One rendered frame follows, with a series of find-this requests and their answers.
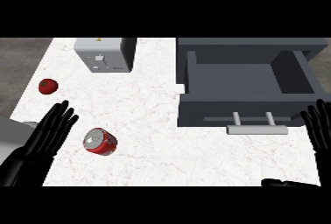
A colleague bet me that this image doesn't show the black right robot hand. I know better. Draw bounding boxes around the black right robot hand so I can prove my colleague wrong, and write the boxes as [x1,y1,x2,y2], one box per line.
[262,98,331,187]

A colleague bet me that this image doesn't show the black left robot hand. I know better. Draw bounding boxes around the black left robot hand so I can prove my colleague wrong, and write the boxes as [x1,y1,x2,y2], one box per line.
[0,100,80,187]

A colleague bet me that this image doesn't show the red soda can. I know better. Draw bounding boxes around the red soda can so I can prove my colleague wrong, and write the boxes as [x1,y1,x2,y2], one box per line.
[82,127,120,157]

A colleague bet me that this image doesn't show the dark grey open drawer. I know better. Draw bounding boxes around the dark grey open drawer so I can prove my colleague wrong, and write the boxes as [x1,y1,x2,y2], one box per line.
[184,50,328,103]

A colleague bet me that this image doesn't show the dark grey drawer front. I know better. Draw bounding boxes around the dark grey drawer front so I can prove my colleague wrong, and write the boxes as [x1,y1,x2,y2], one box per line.
[178,93,331,128]

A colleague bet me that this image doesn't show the pale grey block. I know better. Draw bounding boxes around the pale grey block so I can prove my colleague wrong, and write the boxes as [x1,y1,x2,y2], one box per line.
[0,115,42,165]

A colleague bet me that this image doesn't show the red tomato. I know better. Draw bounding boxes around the red tomato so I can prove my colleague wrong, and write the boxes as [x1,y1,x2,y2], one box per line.
[37,78,59,95]

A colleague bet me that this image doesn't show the pale grey toaster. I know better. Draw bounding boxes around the pale grey toaster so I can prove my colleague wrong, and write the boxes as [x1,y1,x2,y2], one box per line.
[74,37,139,74]

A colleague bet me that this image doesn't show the dark grey cabinet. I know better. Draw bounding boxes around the dark grey cabinet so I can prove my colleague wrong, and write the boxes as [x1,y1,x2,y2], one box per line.
[176,37,330,86]

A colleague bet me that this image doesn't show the pale grey drawer handle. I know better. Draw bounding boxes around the pale grey drawer handle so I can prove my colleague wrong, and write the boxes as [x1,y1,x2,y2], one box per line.
[226,111,290,136]

